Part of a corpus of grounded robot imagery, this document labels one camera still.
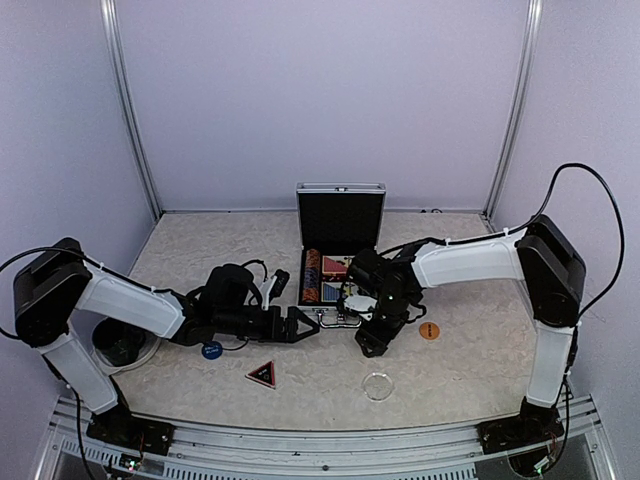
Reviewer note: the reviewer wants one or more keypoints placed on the left chip row in case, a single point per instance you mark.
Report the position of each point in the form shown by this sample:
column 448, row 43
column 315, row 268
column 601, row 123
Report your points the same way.
column 311, row 280

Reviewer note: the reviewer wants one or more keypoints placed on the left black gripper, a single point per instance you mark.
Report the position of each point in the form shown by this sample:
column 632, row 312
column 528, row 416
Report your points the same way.
column 274, row 334

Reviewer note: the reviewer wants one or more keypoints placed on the aluminium poker case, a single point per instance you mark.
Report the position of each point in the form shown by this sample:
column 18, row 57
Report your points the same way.
column 337, row 220

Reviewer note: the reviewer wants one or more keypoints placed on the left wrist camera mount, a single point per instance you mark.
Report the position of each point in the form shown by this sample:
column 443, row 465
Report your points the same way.
column 273, row 287

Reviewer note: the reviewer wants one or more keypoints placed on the clear round tray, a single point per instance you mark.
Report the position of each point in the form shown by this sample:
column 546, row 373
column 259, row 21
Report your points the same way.
column 151, row 345

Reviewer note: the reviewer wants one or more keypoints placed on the red playing card deck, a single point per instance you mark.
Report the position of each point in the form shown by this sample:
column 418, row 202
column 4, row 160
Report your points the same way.
column 335, row 266

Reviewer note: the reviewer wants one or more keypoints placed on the orange big blind button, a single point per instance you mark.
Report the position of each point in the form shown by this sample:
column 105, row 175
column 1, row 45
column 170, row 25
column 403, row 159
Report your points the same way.
column 429, row 331

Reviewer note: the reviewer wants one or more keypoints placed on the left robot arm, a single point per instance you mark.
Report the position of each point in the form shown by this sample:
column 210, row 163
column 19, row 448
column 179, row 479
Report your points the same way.
column 61, row 279

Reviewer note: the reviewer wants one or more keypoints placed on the blue small blind button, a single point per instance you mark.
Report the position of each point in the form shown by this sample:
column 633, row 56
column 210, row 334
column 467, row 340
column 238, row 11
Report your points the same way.
column 212, row 350

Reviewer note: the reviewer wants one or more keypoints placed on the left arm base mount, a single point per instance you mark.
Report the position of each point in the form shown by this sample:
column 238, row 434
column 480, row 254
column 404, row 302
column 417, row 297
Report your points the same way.
column 120, row 427

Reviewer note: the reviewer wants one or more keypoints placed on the clear round dealer puck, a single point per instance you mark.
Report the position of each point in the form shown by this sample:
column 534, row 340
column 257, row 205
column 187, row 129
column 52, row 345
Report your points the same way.
column 377, row 386

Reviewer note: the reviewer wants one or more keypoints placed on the red triangular dealer button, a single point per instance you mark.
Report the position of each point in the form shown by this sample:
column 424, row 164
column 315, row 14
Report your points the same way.
column 264, row 375

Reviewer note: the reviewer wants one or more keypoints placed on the black mug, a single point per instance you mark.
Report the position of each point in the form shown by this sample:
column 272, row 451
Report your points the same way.
column 120, row 343

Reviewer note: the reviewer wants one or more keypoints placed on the blue playing card deck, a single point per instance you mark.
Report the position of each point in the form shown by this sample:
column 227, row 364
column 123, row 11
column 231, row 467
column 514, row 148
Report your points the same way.
column 331, row 292

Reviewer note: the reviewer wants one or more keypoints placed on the left rear aluminium post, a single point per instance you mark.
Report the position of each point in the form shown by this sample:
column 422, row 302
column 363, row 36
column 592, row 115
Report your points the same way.
column 116, row 52

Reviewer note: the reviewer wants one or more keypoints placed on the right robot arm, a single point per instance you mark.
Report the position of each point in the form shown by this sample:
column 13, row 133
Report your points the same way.
column 393, row 278

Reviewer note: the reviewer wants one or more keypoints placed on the right rear aluminium post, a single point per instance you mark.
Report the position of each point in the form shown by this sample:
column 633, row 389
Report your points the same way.
column 525, row 66

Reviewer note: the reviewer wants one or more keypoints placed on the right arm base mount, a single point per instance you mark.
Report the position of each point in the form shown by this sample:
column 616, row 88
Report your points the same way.
column 533, row 424

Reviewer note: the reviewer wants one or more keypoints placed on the aluminium post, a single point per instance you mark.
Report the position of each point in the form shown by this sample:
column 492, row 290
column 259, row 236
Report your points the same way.
column 525, row 66
column 116, row 52

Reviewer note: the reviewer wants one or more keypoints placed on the front aluminium frame rail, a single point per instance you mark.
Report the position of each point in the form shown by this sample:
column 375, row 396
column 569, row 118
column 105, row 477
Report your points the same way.
column 206, row 451

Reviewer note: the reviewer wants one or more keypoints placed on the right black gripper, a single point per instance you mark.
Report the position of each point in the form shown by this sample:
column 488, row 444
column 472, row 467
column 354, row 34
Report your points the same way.
column 376, row 338

